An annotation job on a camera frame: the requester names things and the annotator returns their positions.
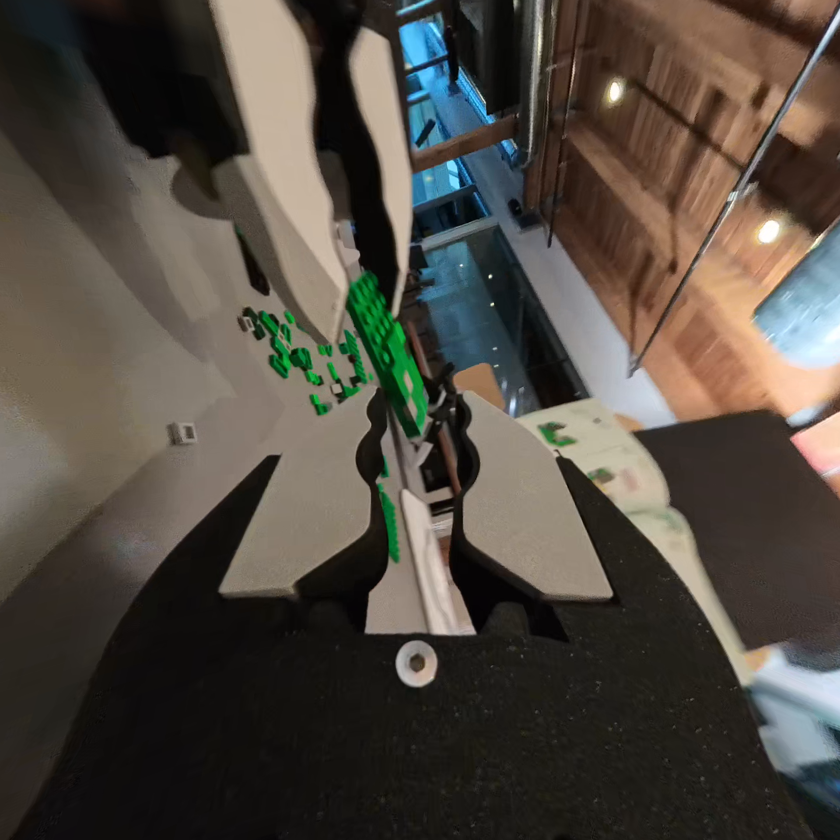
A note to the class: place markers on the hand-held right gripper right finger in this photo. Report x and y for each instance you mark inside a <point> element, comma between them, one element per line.
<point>525,525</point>

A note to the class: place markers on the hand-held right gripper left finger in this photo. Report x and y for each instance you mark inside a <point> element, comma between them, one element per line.
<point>295,525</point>

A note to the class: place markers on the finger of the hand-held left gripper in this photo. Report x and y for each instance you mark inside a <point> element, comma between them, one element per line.
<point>390,164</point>
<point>275,131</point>

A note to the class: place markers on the pile of lego pieces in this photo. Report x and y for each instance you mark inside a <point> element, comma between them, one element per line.
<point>289,354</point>

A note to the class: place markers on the green lego plate assembly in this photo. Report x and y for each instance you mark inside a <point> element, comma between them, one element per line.
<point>384,341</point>

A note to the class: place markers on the green studded lego plate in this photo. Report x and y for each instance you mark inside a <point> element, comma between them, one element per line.
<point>392,525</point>

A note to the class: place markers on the small grey lego tile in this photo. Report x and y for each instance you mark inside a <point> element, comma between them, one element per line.
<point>182,433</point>

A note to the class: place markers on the wooden beam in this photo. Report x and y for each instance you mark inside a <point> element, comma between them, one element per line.
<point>459,141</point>

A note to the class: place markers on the open instruction booklet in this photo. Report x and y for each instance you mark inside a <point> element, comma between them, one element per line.
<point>590,459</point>

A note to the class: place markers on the large window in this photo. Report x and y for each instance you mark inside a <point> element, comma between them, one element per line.
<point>426,52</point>

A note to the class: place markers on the tan chair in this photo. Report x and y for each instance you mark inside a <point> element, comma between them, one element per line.
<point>479,387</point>

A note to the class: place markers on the black and white device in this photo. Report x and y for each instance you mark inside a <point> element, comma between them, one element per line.
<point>438,407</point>

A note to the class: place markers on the black panel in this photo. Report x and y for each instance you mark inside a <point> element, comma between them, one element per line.
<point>722,525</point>

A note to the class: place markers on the ceiling light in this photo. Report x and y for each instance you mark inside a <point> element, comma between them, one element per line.
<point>615,90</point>
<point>768,231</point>

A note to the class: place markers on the metal rod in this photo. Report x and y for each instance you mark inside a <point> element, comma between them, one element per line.
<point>722,197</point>

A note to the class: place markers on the glass partition wall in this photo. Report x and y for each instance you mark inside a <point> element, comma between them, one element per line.
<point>499,315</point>

